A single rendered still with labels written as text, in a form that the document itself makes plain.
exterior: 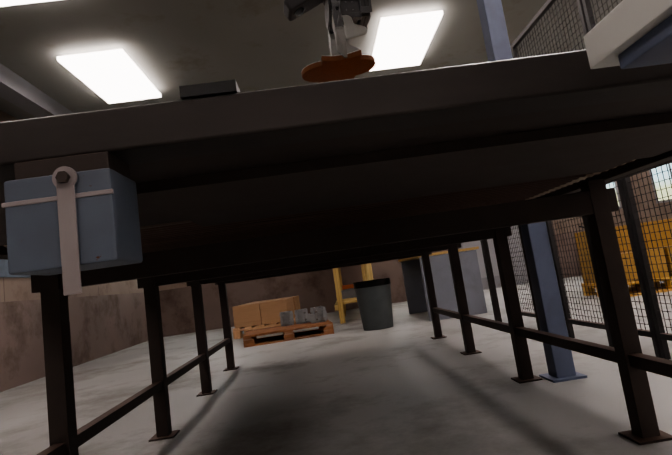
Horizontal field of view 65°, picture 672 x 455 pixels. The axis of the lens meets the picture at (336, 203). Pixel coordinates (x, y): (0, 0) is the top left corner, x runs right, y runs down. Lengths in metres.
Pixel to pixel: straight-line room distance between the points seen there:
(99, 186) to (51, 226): 0.08
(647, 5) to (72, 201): 0.70
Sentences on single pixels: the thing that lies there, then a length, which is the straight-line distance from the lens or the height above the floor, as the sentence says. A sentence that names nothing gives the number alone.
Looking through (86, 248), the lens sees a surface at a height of 0.73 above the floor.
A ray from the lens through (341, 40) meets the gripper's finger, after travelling 0.97.
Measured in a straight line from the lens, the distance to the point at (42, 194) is 0.76.
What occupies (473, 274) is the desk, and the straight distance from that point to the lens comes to 6.48.
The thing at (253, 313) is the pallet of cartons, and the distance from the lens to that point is 7.77.
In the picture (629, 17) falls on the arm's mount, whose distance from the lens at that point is 0.71.
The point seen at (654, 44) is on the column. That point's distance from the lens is 0.70.
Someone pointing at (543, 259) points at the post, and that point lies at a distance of 2.88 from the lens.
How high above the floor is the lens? 0.65
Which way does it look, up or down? 8 degrees up
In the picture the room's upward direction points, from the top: 8 degrees counter-clockwise
